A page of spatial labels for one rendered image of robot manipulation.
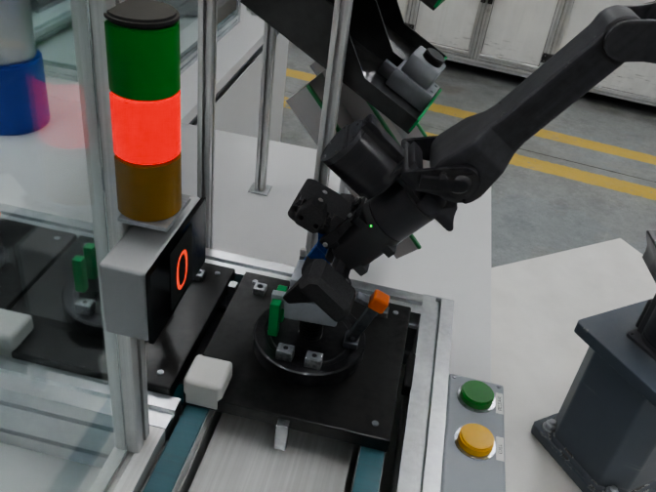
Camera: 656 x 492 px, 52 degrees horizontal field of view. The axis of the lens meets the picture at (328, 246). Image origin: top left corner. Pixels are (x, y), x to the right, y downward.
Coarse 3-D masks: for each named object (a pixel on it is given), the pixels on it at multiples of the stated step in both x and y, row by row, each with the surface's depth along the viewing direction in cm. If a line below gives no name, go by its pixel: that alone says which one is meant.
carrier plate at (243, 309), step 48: (240, 288) 92; (288, 288) 94; (240, 336) 85; (384, 336) 88; (240, 384) 78; (288, 384) 79; (336, 384) 80; (384, 384) 81; (336, 432) 75; (384, 432) 75
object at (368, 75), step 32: (256, 0) 87; (288, 0) 85; (320, 0) 84; (288, 32) 87; (320, 32) 86; (352, 32) 97; (384, 32) 96; (320, 64) 88; (352, 64) 86; (384, 96) 87
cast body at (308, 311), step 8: (296, 272) 78; (296, 280) 77; (272, 296) 81; (280, 296) 81; (288, 304) 79; (296, 304) 79; (304, 304) 78; (312, 304) 78; (288, 312) 80; (296, 312) 79; (304, 312) 79; (312, 312) 79; (320, 312) 79; (304, 320) 80; (312, 320) 80; (320, 320) 79; (328, 320) 79
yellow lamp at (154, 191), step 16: (176, 160) 51; (128, 176) 50; (144, 176) 50; (160, 176) 50; (176, 176) 51; (128, 192) 51; (144, 192) 50; (160, 192) 51; (176, 192) 52; (128, 208) 52; (144, 208) 51; (160, 208) 52; (176, 208) 53
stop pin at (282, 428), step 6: (282, 420) 75; (288, 420) 75; (276, 426) 75; (282, 426) 74; (288, 426) 75; (276, 432) 75; (282, 432) 75; (288, 432) 76; (276, 438) 76; (282, 438) 75; (276, 444) 76; (282, 444) 76
